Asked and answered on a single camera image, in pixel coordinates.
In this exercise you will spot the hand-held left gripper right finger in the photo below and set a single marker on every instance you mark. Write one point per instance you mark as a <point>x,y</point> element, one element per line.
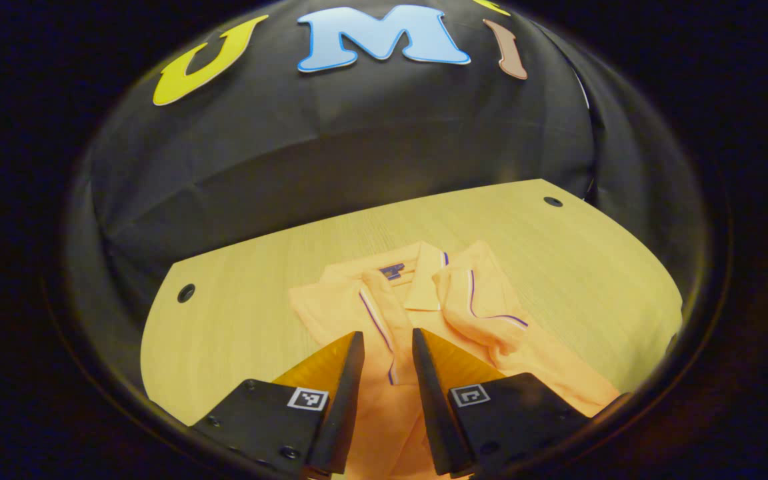
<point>437,413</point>

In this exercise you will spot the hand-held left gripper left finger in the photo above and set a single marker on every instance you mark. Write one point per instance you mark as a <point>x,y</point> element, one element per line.
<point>344,413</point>

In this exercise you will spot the orange T-shirt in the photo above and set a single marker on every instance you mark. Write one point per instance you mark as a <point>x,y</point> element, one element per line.
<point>477,293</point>

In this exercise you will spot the black backdrop cloth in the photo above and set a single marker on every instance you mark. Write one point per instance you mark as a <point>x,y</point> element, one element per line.
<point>357,146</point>

